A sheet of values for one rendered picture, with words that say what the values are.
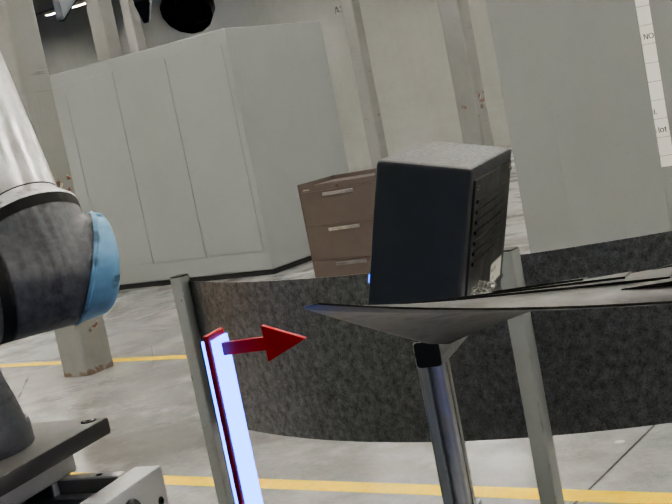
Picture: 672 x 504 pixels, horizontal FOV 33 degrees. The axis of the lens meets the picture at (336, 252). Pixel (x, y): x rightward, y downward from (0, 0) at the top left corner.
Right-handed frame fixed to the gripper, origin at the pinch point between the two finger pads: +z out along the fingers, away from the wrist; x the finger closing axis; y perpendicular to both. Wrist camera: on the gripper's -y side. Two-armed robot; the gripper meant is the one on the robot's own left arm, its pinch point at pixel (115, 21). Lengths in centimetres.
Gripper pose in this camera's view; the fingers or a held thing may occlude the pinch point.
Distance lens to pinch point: 103.7
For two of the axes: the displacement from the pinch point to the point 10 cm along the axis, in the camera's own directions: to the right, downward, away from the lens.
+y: -9.3, 1.4, 3.4
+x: -3.2, 1.8, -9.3
